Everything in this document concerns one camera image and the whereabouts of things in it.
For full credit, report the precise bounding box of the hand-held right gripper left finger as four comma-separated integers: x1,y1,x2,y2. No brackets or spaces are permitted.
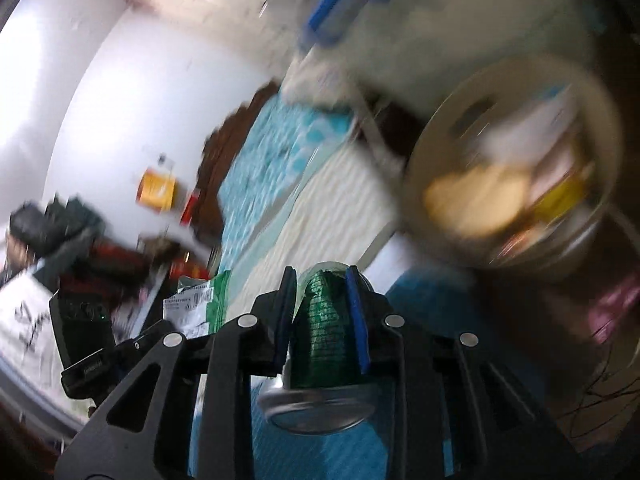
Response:
52,266,301,480

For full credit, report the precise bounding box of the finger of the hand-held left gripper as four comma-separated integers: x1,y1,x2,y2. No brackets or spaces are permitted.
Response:
114,318,177,363

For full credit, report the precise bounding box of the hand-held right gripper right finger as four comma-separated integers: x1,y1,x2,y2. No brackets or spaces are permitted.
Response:
343,266,587,480

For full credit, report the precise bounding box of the crushed green can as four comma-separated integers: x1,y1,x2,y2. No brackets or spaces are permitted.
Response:
257,260,379,435

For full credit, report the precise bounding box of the green white snack packet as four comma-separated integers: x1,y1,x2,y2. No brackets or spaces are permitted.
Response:
163,269,234,342

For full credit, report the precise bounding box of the round beige trash bin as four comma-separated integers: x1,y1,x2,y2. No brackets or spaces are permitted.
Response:
404,54,625,283

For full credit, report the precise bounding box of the white printed hanging cloth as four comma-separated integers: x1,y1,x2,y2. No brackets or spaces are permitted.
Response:
0,264,103,413

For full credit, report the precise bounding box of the pile of dark clothes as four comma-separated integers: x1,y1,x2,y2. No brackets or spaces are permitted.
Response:
9,192,153,291

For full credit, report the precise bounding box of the red bag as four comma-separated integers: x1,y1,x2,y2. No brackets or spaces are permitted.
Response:
179,189,202,225

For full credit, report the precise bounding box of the teal patterned quilt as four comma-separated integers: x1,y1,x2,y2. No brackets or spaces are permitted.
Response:
219,94,357,273

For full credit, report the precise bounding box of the carved wooden headboard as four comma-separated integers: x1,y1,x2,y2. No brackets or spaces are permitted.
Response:
196,79,287,261

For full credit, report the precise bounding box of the pink object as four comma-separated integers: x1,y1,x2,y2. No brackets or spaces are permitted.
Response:
586,274,640,338

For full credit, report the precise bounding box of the clear storage box blue latch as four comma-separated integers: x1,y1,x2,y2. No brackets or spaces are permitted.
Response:
277,0,603,113

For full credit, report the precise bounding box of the red wall calendar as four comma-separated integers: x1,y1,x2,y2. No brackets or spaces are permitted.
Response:
136,166,179,212

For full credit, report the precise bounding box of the black cable tangle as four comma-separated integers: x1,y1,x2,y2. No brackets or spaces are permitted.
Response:
562,347,637,442

